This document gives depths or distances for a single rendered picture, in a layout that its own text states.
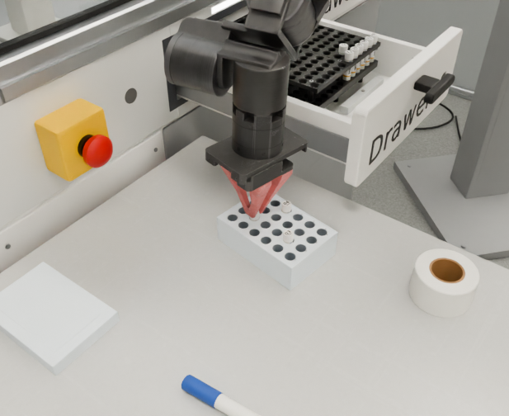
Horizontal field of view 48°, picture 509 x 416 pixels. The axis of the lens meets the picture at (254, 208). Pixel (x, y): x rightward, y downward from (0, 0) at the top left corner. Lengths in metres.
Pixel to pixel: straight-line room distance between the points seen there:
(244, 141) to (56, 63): 0.24
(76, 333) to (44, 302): 0.06
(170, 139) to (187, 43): 0.31
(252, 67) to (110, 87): 0.26
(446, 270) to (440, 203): 1.31
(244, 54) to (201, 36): 0.06
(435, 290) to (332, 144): 0.22
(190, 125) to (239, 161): 0.32
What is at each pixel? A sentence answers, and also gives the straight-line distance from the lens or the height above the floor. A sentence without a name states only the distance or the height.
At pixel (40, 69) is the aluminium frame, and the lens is 0.71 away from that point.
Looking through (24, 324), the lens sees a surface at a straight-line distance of 0.67.
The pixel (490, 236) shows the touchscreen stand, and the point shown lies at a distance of 1.94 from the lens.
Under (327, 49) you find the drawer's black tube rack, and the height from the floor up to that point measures 0.90.
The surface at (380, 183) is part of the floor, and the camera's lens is 2.10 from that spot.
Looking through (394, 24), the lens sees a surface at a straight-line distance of 2.73.
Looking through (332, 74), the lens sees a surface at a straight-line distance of 0.81.
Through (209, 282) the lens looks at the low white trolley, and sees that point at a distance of 0.68.
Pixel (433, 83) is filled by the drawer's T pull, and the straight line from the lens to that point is 0.78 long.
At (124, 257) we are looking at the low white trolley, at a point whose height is 0.76.
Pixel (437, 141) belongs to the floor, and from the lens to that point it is 2.37.
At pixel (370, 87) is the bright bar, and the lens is 0.89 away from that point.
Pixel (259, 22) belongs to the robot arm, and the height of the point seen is 1.04.
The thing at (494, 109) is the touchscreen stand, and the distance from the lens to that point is 1.86.
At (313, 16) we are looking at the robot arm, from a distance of 0.62.
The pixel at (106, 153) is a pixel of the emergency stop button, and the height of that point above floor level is 0.87.
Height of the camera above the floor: 1.27
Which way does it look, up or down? 41 degrees down
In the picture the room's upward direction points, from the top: straight up
